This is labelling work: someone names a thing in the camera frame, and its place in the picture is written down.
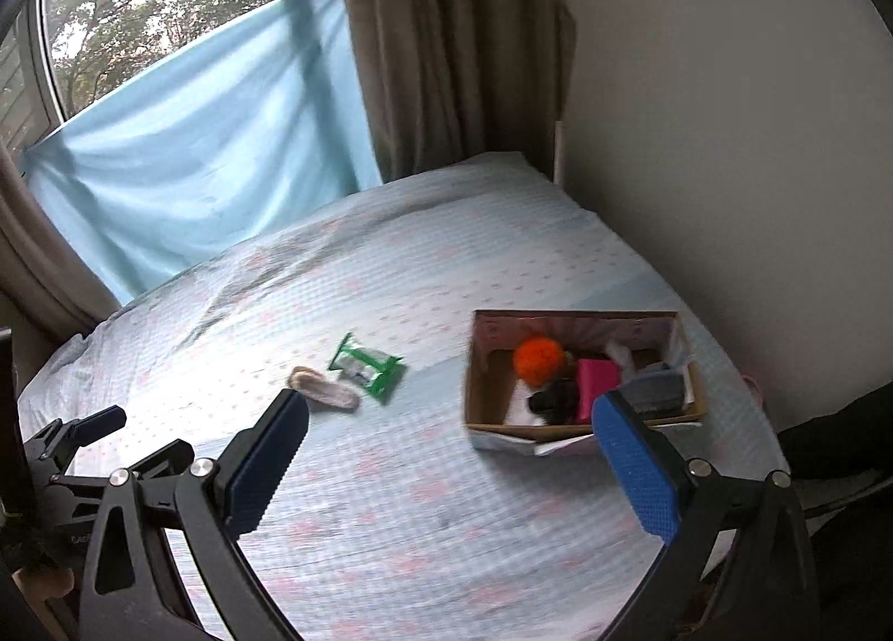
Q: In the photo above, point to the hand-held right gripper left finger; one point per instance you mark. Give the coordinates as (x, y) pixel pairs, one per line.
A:
(268, 466)

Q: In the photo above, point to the grey plush pouch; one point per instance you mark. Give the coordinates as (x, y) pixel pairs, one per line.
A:
(656, 393)

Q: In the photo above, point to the bed with checked sheet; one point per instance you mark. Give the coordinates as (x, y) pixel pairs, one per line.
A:
(418, 250)

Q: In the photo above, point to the dark cloth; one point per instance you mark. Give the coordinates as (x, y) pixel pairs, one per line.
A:
(837, 432)

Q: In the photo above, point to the light blue cloth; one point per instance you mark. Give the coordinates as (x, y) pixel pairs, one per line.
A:
(209, 146)

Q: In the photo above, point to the pink zip wallet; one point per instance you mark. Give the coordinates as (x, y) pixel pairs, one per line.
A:
(596, 390)

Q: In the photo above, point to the green tissue packet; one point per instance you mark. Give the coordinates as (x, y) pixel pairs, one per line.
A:
(366, 365)

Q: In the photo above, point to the beige furry item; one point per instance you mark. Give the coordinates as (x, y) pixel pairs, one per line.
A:
(324, 391)

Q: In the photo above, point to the beige curtain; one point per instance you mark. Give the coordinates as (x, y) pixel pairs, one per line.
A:
(49, 264)

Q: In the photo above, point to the tree outside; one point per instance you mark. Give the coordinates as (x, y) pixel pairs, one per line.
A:
(160, 6)

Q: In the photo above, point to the black soft item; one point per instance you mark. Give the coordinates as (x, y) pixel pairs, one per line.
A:
(552, 402)

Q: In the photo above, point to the person's left hand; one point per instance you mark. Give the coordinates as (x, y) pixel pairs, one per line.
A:
(49, 585)

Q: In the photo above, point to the orange fluffy ball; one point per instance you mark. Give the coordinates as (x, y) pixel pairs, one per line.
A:
(538, 359)

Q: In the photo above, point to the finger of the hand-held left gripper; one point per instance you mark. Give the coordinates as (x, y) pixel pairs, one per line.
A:
(157, 461)
(98, 421)

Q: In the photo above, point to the brown curtain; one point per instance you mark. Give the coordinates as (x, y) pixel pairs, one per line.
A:
(446, 41)

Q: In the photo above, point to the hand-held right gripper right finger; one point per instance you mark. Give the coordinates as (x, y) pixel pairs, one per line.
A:
(638, 466)

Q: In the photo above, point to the paper-lined cardboard box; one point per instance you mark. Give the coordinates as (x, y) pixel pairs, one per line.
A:
(488, 397)

